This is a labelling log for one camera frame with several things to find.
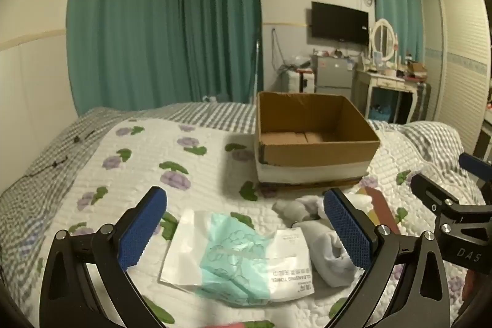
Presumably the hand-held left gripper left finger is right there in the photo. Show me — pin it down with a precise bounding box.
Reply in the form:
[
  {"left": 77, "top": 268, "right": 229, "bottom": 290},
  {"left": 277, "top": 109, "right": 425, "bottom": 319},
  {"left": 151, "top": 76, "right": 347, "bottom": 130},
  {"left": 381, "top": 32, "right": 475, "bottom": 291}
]
[{"left": 38, "top": 187, "right": 177, "bottom": 328}]

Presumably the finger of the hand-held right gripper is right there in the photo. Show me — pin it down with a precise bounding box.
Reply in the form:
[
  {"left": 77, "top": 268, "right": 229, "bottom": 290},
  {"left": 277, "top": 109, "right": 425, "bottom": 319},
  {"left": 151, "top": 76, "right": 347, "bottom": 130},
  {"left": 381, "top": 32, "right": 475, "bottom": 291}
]
[
  {"left": 411, "top": 173, "right": 462, "bottom": 216},
  {"left": 458, "top": 152, "right": 492, "bottom": 183}
]

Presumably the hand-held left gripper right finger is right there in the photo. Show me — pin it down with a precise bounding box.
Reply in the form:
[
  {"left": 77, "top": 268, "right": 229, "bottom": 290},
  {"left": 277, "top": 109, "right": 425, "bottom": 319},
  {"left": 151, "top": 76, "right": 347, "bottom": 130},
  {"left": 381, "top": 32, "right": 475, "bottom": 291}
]
[{"left": 323, "top": 188, "right": 451, "bottom": 328}]

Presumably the white sock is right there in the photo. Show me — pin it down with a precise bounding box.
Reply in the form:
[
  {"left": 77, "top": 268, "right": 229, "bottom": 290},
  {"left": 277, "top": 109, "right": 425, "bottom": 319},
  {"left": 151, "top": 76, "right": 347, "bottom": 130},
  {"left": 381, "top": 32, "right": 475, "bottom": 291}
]
[{"left": 310, "top": 221, "right": 364, "bottom": 289}]

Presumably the grey soft cloth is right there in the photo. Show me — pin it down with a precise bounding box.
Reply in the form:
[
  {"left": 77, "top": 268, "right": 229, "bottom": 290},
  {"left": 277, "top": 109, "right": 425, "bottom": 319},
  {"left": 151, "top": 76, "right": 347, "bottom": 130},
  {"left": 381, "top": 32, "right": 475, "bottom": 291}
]
[{"left": 272, "top": 198, "right": 320, "bottom": 229}]

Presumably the cardboard box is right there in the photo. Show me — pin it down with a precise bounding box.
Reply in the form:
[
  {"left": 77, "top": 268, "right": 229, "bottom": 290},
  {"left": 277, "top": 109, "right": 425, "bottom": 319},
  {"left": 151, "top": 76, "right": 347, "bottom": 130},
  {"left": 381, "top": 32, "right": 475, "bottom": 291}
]
[{"left": 254, "top": 91, "right": 381, "bottom": 192}]

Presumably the white and teal towel packet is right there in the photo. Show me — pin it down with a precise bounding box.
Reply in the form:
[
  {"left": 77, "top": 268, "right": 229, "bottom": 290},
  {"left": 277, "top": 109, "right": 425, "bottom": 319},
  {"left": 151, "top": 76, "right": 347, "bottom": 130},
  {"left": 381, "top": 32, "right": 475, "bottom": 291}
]
[{"left": 159, "top": 209, "right": 316, "bottom": 308}]

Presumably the brown and red book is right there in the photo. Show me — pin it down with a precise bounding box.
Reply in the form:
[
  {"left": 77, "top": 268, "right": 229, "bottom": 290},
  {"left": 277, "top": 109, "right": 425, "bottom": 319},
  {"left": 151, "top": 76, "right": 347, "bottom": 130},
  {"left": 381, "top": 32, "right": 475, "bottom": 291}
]
[{"left": 359, "top": 186, "right": 403, "bottom": 236}]

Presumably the white crumpled cloth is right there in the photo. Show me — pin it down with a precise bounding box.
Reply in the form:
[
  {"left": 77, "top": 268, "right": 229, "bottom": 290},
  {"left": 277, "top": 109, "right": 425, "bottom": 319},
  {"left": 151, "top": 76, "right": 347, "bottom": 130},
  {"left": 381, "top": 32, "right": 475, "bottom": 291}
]
[{"left": 296, "top": 193, "right": 328, "bottom": 218}]

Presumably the white louvred wardrobe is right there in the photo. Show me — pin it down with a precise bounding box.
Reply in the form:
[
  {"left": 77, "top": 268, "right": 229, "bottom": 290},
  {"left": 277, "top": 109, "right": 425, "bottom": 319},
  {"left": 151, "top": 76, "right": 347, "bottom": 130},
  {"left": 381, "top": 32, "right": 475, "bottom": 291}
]
[{"left": 418, "top": 0, "right": 492, "bottom": 160}]

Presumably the small brown box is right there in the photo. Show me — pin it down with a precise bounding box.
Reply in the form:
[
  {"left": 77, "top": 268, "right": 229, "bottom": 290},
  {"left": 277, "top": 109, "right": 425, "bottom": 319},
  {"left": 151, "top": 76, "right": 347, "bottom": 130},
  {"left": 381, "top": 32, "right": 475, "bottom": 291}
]
[{"left": 407, "top": 61, "right": 428, "bottom": 77}]

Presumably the white vanity table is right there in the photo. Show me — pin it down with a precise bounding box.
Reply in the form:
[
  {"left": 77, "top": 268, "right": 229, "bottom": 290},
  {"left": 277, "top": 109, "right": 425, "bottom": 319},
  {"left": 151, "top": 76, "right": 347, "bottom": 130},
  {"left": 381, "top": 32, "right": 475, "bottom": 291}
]
[{"left": 351, "top": 61, "right": 428, "bottom": 123}]

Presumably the floral quilted bed cover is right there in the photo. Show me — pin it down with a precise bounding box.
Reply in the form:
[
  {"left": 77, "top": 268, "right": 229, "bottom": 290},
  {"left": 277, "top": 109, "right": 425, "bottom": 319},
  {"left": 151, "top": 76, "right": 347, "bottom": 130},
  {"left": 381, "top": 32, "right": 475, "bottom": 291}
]
[{"left": 0, "top": 102, "right": 486, "bottom": 317}]

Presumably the pink flat object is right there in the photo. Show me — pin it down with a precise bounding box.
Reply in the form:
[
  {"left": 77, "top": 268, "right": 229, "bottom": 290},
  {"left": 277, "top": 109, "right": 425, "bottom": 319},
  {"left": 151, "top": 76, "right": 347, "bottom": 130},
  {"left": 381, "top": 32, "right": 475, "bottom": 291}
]
[{"left": 208, "top": 319, "right": 270, "bottom": 328}]

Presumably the grey mini fridge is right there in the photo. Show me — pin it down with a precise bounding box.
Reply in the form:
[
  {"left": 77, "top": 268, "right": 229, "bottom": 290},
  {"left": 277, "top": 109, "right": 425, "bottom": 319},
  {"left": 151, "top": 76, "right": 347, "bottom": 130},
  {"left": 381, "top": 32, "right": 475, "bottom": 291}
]
[{"left": 311, "top": 55, "right": 356, "bottom": 97}]

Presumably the white oval vanity mirror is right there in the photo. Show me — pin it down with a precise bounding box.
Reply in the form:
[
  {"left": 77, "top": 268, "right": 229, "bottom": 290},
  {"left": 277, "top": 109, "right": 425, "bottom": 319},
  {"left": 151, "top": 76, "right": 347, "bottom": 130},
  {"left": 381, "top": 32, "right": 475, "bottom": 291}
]
[{"left": 370, "top": 18, "right": 399, "bottom": 64}]

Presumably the white floor appliance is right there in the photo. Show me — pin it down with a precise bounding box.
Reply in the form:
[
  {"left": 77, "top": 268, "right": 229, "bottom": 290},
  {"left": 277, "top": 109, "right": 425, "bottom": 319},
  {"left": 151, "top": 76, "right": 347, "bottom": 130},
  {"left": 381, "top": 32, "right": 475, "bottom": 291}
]
[{"left": 282, "top": 69, "right": 316, "bottom": 95}]

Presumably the narrow teal curtain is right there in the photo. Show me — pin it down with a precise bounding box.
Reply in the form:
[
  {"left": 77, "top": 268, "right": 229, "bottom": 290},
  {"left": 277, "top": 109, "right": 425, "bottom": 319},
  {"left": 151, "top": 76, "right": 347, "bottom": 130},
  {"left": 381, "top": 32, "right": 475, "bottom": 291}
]
[{"left": 365, "top": 0, "right": 426, "bottom": 63}]

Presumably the wide teal curtain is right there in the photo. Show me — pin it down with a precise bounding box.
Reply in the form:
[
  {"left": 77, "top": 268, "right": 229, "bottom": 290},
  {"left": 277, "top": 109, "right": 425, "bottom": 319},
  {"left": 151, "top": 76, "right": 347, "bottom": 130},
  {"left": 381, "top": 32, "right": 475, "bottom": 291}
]
[
  {"left": 176, "top": 0, "right": 264, "bottom": 104},
  {"left": 66, "top": 0, "right": 182, "bottom": 117}
]

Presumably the black wall television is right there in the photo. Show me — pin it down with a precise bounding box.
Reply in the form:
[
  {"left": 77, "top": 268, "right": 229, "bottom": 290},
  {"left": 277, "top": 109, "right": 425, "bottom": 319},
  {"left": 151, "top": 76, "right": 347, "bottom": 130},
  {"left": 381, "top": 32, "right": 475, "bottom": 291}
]
[{"left": 311, "top": 1, "right": 370, "bottom": 46}]

